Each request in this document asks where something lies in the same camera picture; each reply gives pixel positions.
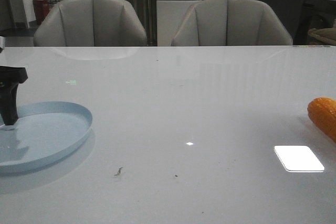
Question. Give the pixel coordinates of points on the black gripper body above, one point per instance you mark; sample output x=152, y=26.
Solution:
x=13, y=74

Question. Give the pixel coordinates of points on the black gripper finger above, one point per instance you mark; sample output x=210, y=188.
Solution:
x=8, y=102

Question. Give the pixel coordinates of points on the light blue round plate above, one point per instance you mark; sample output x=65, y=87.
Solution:
x=44, y=133

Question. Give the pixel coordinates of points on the orange corn cob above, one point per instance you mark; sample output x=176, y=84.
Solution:
x=321, y=112

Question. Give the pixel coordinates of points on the red trash bin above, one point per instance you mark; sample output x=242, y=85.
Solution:
x=41, y=9

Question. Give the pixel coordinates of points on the left grey upholstered chair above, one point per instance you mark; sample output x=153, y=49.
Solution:
x=91, y=23

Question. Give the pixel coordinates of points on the grey upholstered chair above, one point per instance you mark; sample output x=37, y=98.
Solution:
x=91, y=23
x=231, y=23

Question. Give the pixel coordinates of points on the right grey upholstered chair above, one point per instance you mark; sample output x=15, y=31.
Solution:
x=231, y=23

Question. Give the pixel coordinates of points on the beige cushion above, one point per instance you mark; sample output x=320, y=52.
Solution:
x=325, y=35

